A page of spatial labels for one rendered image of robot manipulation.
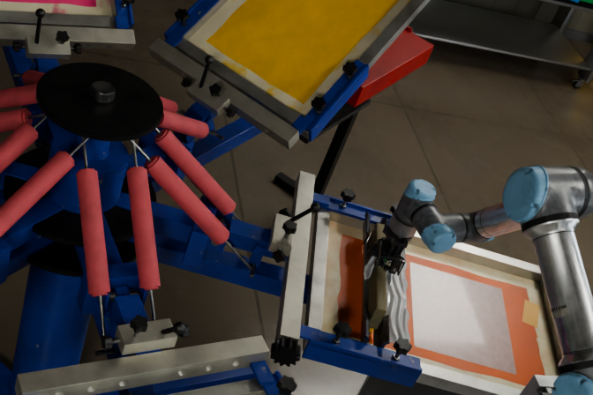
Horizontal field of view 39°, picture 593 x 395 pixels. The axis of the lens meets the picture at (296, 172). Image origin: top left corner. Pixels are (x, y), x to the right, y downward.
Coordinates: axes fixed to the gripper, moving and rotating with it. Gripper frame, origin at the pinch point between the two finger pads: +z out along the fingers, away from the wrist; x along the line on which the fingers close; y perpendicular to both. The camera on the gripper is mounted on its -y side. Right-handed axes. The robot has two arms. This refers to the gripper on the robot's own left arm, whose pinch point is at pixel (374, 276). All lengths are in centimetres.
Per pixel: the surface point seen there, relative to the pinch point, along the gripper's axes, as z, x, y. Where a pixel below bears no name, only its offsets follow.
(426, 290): 5.3, 18.1, -6.6
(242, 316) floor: 101, -21, -70
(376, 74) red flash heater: -10, -3, -98
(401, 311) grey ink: 4.7, 9.5, 5.9
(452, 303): 5.4, 26.0, -4.1
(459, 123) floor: 100, 95, -282
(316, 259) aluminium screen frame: 1.7, -16.8, -2.1
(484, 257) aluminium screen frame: 2.3, 37.0, -25.5
